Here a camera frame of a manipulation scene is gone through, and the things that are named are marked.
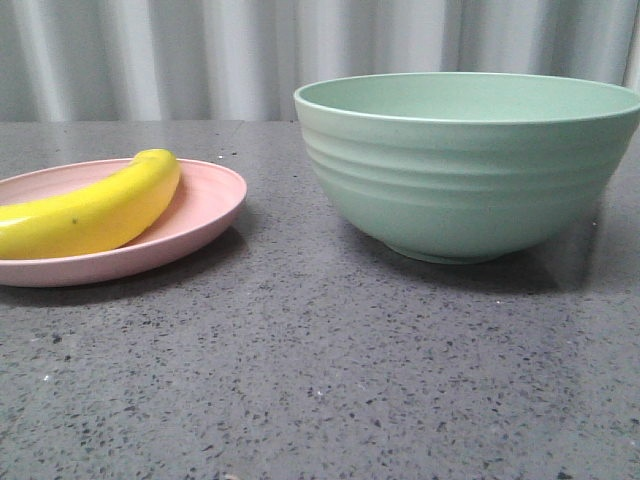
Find yellow plastic banana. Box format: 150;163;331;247
1;149;181;260

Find green ribbed bowl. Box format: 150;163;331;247
294;72;639;264

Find white pleated curtain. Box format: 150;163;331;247
1;1;639;121

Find pink plate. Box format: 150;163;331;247
1;158;247;287

